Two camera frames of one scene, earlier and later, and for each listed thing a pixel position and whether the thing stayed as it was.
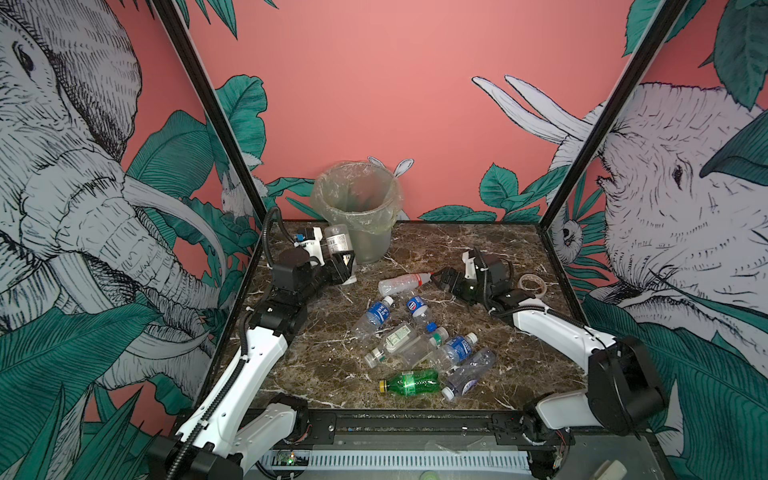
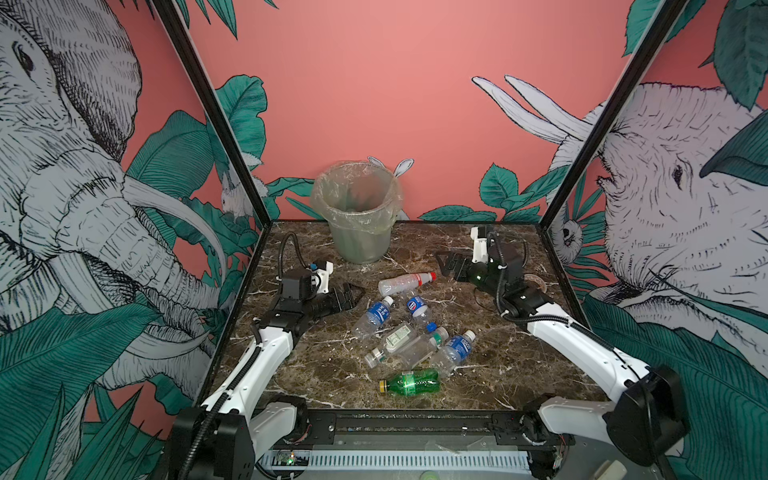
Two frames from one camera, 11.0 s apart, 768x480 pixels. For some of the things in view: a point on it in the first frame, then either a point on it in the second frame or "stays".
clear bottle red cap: x=402 y=283 stays
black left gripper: x=337 y=271 → x=345 y=295
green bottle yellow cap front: x=414 y=383 stays
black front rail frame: x=468 y=427 stays
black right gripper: x=451 y=274 → x=459 y=259
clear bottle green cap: x=422 y=347 stays
